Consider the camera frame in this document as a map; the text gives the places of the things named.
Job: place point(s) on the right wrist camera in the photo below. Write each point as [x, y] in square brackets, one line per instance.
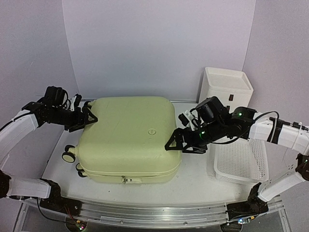
[188, 120]

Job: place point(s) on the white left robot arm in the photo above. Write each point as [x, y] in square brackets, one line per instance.
[26, 141]

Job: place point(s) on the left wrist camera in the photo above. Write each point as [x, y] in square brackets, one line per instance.
[75, 101]

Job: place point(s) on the pale green hard-shell suitcase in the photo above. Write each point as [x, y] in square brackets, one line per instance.
[127, 143]

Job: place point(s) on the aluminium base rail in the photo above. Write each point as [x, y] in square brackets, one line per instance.
[78, 216]

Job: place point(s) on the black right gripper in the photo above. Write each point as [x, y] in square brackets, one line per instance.
[178, 134]

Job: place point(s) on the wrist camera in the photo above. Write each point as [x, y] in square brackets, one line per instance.
[188, 120]
[75, 101]

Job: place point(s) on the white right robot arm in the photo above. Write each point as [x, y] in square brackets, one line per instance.
[289, 146]

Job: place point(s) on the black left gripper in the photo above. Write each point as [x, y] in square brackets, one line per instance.
[79, 122]

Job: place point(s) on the white plastic mesh basket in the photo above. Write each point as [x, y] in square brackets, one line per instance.
[241, 162]

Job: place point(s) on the white three-drawer storage cabinet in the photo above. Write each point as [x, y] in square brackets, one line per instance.
[231, 87]

